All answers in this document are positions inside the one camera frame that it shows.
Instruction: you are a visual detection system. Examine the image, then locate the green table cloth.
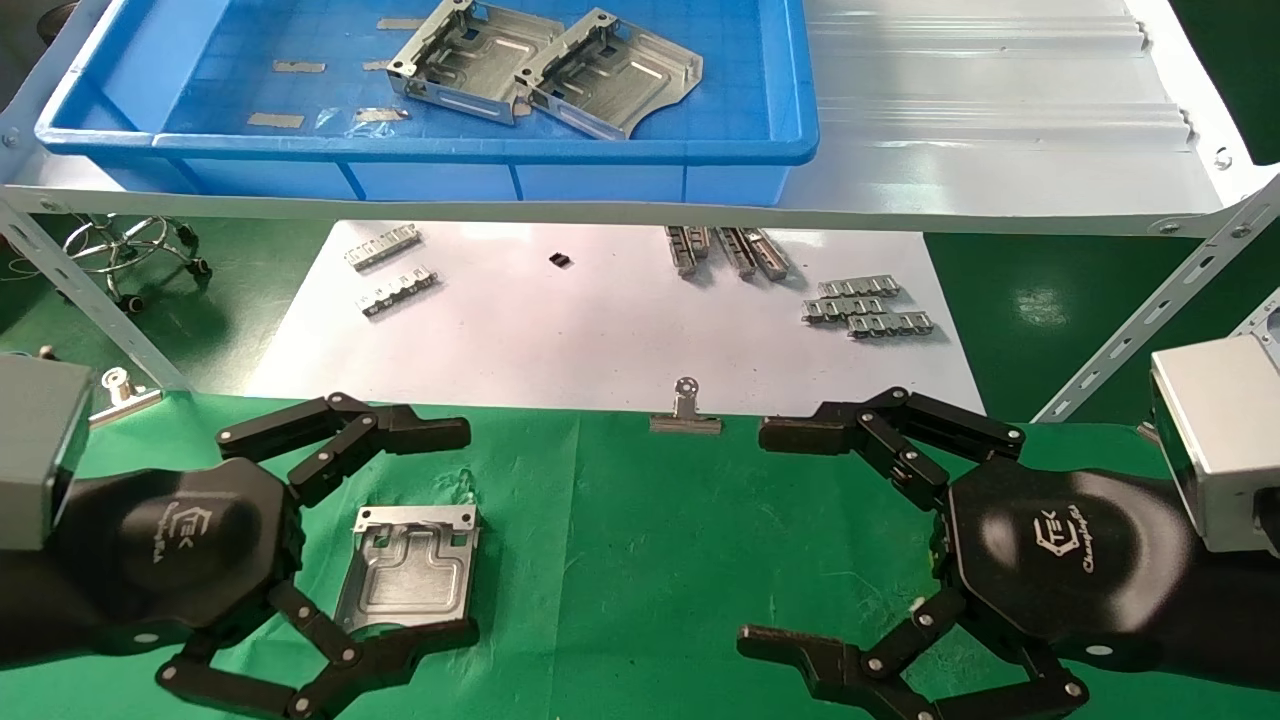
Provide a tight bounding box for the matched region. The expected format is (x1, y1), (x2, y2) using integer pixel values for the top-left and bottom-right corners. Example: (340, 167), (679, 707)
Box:
(0, 390), (1280, 720)

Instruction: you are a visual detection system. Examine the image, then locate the chrome stool base with casters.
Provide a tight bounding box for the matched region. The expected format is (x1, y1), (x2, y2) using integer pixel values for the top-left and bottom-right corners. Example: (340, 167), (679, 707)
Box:
(62, 214), (213, 313)

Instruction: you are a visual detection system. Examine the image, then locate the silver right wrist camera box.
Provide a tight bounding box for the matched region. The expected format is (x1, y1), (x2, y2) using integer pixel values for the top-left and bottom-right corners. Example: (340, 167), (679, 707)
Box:
(1150, 333), (1280, 556)

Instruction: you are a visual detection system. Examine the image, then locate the blue plastic parts bin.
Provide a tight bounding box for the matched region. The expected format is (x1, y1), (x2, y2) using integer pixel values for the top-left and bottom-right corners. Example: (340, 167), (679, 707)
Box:
(35, 0), (821, 206)

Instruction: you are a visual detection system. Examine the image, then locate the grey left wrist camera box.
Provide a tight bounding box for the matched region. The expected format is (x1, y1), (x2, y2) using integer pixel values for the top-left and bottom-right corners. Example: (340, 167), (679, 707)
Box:
(0, 353), (93, 553)

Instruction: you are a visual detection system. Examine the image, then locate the silver binder clip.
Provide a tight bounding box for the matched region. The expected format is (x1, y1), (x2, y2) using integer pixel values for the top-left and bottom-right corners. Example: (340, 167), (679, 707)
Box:
(649, 376), (723, 436)
(90, 366), (164, 426)

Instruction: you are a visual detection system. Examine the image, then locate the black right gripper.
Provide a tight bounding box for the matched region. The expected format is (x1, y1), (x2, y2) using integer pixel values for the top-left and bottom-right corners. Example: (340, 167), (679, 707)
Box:
(737, 387), (1280, 720)

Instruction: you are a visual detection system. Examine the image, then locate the white metal shelf rack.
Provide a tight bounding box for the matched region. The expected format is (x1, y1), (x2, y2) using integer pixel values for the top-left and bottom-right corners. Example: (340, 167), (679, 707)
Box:
(0, 0), (1280, 426)

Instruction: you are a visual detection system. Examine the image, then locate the silver sheet metal bracket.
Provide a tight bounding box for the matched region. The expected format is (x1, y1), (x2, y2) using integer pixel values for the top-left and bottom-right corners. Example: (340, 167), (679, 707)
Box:
(515, 8), (704, 141)
(333, 505), (481, 636)
(385, 0), (566, 126)

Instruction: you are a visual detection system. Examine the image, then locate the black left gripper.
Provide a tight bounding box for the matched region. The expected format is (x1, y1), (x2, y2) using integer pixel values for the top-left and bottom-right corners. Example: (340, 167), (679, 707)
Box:
(0, 392), (481, 720)

